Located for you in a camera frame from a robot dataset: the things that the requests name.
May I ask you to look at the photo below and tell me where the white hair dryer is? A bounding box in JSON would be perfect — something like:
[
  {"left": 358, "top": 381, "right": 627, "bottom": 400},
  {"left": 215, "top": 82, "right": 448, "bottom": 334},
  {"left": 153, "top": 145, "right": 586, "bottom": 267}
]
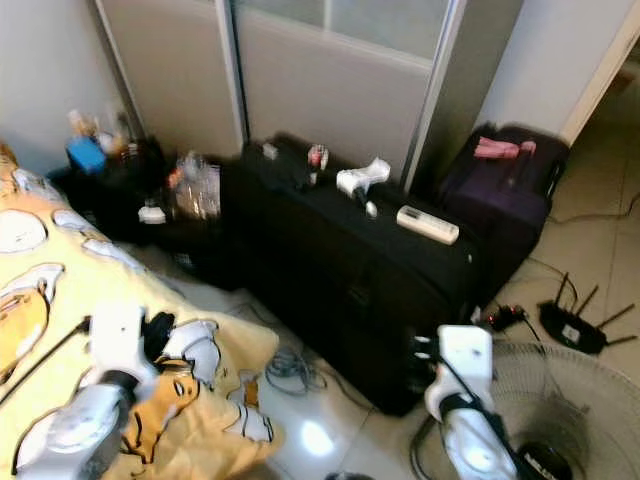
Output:
[{"left": 335, "top": 156, "right": 392, "bottom": 199}]

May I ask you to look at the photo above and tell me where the black wifi router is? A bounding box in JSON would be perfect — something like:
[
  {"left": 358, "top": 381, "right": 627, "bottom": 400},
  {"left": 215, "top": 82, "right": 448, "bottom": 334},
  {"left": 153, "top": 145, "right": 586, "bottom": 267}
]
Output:
[{"left": 538, "top": 270, "right": 640, "bottom": 357}]

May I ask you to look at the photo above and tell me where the black power strip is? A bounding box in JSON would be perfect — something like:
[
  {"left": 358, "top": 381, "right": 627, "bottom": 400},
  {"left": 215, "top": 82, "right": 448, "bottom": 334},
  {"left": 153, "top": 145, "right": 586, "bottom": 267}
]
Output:
[{"left": 473, "top": 305, "right": 529, "bottom": 333}]

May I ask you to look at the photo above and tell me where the yellow cartoon print blanket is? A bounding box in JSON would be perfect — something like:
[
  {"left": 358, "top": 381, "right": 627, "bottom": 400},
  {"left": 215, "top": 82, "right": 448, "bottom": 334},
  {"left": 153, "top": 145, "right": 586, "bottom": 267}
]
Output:
[{"left": 0, "top": 145, "right": 286, "bottom": 480}]

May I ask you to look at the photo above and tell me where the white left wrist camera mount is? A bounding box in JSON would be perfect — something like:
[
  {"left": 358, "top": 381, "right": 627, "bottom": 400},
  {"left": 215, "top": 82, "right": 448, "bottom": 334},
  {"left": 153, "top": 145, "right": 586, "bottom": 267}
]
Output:
[{"left": 87, "top": 300, "right": 149, "bottom": 386}]

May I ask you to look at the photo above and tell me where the blue box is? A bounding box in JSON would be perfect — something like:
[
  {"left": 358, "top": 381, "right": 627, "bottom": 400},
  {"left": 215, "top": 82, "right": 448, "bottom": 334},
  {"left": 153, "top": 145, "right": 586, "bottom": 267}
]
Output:
[{"left": 65, "top": 134, "right": 108, "bottom": 175}]

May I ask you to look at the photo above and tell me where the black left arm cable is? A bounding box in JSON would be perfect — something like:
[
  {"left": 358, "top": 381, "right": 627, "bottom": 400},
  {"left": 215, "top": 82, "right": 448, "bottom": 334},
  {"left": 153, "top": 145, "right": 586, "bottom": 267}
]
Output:
[{"left": 0, "top": 318, "right": 91, "bottom": 403}]

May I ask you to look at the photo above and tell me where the black bedside table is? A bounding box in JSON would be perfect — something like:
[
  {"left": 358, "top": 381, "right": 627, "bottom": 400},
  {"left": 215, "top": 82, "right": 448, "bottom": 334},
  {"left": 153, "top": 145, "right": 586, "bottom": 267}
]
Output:
[{"left": 48, "top": 135, "right": 231, "bottom": 291}]

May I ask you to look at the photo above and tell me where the small white jar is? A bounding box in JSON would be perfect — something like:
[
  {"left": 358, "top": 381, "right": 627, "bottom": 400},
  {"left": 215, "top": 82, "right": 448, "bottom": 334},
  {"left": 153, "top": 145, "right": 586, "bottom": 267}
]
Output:
[{"left": 138, "top": 199, "right": 168, "bottom": 224}]

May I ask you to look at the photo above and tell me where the grey sliding door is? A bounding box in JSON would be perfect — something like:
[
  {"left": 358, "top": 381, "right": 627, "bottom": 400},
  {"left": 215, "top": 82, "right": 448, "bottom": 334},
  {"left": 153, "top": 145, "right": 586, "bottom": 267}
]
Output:
[{"left": 93, "top": 0, "right": 528, "bottom": 196}]

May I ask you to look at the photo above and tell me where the large black suitcase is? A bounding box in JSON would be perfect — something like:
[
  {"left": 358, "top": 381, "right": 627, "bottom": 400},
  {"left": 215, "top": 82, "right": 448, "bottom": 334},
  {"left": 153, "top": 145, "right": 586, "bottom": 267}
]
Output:
[{"left": 218, "top": 133, "right": 483, "bottom": 417}]

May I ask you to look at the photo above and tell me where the pink pouch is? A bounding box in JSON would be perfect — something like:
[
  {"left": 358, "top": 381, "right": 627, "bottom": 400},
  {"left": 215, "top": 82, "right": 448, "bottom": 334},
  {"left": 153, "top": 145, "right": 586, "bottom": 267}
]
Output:
[{"left": 472, "top": 136, "right": 539, "bottom": 162}]

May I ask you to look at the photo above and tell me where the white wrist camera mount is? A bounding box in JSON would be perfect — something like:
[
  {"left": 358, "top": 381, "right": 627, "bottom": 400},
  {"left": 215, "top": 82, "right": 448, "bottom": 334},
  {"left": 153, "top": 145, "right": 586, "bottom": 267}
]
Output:
[
  {"left": 87, "top": 300, "right": 149, "bottom": 386},
  {"left": 437, "top": 325, "right": 496, "bottom": 401}
]

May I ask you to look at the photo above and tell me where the white remote control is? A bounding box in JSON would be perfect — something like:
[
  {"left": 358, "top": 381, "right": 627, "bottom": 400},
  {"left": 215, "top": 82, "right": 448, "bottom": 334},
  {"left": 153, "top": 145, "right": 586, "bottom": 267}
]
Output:
[{"left": 395, "top": 204, "right": 462, "bottom": 247}]

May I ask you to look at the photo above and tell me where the dark purple suitcase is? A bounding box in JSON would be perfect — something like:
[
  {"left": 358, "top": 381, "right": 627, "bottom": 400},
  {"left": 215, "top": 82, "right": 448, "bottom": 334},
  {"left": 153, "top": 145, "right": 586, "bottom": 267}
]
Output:
[{"left": 435, "top": 123, "right": 571, "bottom": 306}]

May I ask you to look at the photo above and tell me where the grey coiled cable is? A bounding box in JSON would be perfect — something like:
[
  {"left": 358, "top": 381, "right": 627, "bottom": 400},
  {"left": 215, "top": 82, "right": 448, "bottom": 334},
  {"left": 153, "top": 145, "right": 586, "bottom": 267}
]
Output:
[{"left": 263, "top": 345, "right": 329, "bottom": 399}]

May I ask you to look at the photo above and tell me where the clear plastic container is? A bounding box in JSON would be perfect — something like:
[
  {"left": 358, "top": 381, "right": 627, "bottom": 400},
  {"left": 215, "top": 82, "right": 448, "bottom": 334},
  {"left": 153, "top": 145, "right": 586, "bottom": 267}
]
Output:
[{"left": 169, "top": 151, "right": 224, "bottom": 220}]

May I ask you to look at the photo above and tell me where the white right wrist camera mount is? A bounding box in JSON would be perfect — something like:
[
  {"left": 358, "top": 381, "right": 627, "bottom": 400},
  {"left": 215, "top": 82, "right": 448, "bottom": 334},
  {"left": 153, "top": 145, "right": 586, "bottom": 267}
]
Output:
[{"left": 437, "top": 325, "right": 496, "bottom": 401}]

